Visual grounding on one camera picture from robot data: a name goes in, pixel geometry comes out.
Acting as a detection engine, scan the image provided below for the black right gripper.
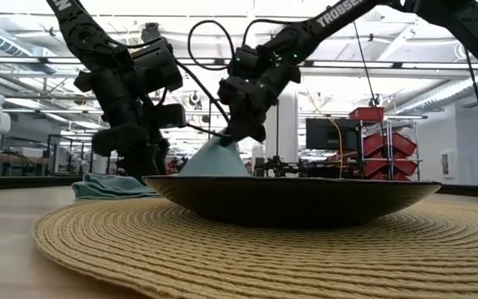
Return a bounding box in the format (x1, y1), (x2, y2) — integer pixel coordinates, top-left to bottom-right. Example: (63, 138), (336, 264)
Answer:
(222, 78), (284, 147)

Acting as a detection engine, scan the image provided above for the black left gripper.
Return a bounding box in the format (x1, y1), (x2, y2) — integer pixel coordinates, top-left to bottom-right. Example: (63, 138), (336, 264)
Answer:
(75, 68), (188, 184)

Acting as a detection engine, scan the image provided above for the light blue cloth napkin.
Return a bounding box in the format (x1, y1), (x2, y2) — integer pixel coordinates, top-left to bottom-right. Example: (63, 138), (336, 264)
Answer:
(71, 135), (251, 199)

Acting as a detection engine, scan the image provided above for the patterned ceramic plate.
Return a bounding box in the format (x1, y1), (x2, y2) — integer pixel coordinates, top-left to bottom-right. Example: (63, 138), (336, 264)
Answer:
(143, 174), (442, 228)

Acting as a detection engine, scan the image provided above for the round woven straw placemat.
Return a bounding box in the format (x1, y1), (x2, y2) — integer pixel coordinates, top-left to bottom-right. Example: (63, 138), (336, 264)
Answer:
(32, 194), (478, 299)

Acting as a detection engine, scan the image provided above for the white building column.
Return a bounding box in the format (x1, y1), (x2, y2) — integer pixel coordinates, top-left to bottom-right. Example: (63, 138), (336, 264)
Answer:
(263, 89), (300, 164)

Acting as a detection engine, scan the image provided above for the dark background workbench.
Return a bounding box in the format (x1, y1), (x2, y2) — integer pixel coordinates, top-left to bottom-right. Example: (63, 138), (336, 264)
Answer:
(255, 155), (363, 180)

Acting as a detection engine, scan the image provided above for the black monitor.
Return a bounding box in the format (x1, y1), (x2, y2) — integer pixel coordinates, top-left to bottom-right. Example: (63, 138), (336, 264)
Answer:
(305, 118), (363, 150)

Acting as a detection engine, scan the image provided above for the flat red storage bin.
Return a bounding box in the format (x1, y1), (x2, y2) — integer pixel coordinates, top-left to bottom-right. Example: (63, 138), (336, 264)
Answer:
(349, 105), (385, 121)

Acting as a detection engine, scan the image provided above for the tilted red storage bin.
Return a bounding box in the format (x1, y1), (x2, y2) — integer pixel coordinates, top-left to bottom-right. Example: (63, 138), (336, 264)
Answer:
(363, 132), (385, 157)
(363, 158), (388, 176)
(390, 131), (417, 157)
(393, 159), (418, 175)

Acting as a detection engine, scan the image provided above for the wooden background desk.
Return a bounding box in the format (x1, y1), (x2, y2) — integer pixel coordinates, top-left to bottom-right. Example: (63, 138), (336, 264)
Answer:
(0, 152), (51, 179)

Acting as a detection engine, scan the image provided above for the metal storage rack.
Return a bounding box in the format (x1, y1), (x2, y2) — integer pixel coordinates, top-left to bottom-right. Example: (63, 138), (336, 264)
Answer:
(358, 118), (422, 180)

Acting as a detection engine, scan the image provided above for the long ceiling light bar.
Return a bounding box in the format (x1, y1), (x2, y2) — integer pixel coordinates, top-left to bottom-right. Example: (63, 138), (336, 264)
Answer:
(0, 56), (478, 70)

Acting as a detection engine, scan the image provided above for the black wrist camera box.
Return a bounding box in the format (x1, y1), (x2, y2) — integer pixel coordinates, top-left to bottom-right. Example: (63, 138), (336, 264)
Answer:
(133, 37), (184, 93)
(217, 76), (244, 107)

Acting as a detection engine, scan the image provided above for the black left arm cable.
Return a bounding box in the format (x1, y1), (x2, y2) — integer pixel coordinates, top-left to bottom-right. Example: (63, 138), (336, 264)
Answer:
(174, 60), (232, 138)

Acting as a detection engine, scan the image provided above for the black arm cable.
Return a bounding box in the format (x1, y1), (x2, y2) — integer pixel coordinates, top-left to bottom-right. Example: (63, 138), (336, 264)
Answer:
(188, 18), (302, 71)
(174, 60), (232, 138)

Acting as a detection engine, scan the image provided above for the yellow hanging cable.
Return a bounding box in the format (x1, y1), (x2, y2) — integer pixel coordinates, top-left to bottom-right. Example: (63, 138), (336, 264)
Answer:
(328, 118), (344, 179)

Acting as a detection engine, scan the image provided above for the black cell frame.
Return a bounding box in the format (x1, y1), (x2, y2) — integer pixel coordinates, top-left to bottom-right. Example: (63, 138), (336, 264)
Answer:
(46, 135), (95, 176)

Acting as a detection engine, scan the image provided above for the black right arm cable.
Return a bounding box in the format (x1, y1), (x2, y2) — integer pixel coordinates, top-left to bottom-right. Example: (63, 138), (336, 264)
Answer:
(188, 18), (302, 71)

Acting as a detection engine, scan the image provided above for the ceiling cable reel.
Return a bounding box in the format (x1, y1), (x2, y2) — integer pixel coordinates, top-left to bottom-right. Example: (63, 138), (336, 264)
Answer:
(141, 22), (161, 42)

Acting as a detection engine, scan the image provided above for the thin black hanging cable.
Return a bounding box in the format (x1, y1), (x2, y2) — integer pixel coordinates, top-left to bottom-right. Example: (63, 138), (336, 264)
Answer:
(353, 20), (383, 107)

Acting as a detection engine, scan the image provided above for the white wall box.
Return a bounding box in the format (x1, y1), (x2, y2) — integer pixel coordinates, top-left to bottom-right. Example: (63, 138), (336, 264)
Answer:
(441, 149), (459, 175)

